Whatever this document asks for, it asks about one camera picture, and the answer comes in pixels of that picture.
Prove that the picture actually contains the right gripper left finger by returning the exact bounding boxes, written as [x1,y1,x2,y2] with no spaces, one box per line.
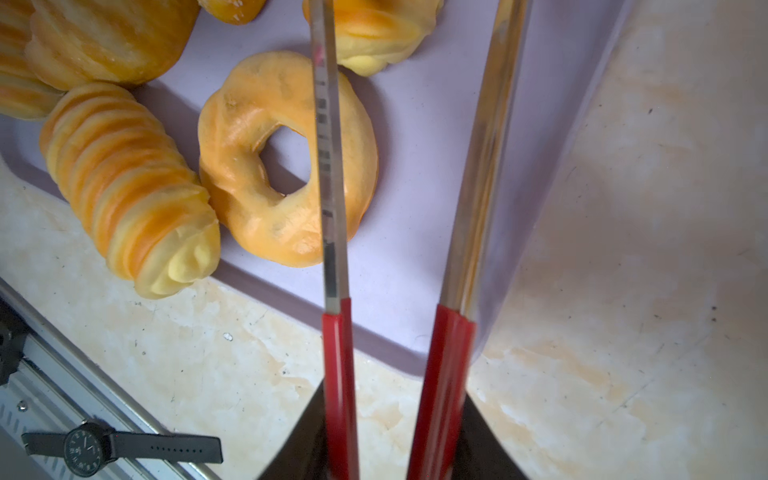
[258,381,329,480]

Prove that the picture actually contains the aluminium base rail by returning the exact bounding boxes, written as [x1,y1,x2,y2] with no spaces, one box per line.
[1,282,219,479]

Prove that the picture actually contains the ridged fake bread top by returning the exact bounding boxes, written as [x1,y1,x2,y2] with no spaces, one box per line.
[333,0,443,77]

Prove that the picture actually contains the black wristwatch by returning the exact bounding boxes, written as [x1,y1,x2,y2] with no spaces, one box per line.
[21,421,223,478]

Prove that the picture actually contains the ring shaped fake bread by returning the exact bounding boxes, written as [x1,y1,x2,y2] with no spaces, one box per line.
[197,50,379,268]

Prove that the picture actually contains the ridged fake bread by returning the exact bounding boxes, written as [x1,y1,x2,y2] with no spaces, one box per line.
[333,0,443,77]
[39,82,221,299]
[1,0,63,121]

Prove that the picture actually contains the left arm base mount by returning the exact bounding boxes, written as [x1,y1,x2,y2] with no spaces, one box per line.
[0,300,30,386]

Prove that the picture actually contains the sugared fake bread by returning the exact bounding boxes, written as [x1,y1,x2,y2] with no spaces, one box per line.
[197,0,266,25]

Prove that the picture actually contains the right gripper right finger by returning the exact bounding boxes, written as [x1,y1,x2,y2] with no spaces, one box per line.
[461,396,528,480]

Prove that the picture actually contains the lilac tray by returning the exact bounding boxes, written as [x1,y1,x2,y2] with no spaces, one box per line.
[0,0,637,378]

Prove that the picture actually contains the red handled metal tongs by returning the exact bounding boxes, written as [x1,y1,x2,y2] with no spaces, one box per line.
[309,1,529,479]

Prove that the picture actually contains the oval fake bread centre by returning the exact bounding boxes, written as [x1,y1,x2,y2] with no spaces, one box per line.
[24,0,200,91]

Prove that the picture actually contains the ridged fake bread bottom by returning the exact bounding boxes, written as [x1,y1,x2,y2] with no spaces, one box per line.
[39,82,221,299]

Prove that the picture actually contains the ridged fake bread left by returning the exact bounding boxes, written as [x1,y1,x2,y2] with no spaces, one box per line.
[1,0,63,121]

